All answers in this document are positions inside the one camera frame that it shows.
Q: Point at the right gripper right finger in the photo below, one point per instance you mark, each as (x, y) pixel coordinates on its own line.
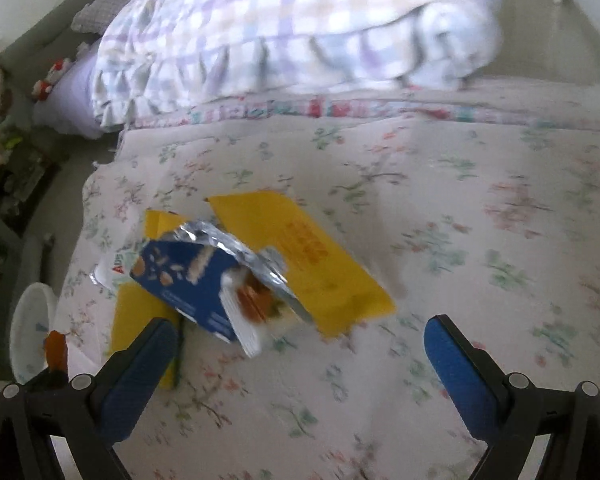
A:
(508, 411)

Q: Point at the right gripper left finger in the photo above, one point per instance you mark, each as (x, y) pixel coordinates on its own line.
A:
(92, 413)

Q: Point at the yellow sponge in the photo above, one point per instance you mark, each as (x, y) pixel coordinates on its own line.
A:
(135, 308)

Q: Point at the blue snack box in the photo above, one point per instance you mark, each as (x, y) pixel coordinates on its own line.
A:
(208, 287)

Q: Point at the yellow paper envelope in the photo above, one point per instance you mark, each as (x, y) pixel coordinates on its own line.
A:
(335, 290)

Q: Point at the silver foil wrapper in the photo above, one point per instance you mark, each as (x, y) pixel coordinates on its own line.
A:
(268, 266)

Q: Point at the white trash bin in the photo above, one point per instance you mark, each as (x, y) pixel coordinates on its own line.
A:
(33, 315)

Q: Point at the crumpled white plastic bottle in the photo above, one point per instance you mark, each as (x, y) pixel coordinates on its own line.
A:
(114, 269)

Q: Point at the floral bed quilt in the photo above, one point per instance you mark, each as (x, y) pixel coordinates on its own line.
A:
(485, 209)

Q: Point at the cluttered toy shelf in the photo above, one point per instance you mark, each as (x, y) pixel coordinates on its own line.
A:
(26, 169)

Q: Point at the lavender bed sheet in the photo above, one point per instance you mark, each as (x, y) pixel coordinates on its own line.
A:
(68, 109)

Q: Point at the red white plush toy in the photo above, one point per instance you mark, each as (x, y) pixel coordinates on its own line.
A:
(42, 88)

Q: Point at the grey bed headboard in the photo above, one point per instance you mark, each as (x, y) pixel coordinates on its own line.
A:
(50, 38)

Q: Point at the plaid folded duvet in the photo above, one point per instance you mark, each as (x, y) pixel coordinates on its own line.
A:
(160, 56)

